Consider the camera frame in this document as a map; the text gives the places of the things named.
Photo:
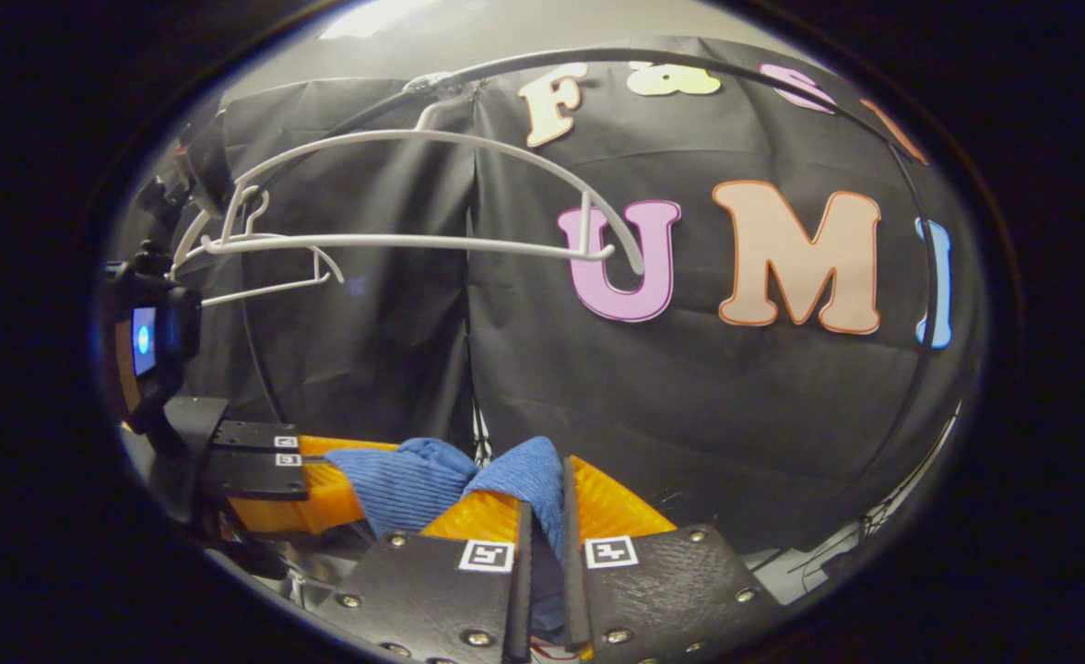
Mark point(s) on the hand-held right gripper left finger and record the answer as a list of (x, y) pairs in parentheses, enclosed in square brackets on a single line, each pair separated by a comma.
[(519, 590)]

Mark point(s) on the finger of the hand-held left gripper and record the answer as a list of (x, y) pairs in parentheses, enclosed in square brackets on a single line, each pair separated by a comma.
[(256, 475), (247, 435)]

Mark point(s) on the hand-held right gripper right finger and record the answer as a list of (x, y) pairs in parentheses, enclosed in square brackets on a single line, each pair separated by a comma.
[(574, 590)]

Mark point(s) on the white plastic hanger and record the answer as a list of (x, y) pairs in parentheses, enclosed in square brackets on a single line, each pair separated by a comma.
[(265, 290), (413, 136)]

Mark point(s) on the black metal clothes rack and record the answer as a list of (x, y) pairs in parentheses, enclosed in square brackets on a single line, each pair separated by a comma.
[(616, 53)]

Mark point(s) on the black backdrop cloth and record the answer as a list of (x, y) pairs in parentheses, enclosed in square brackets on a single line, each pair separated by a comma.
[(689, 415)]

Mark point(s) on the grey cloth tie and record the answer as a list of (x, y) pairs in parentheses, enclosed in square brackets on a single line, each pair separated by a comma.
[(436, 85)]

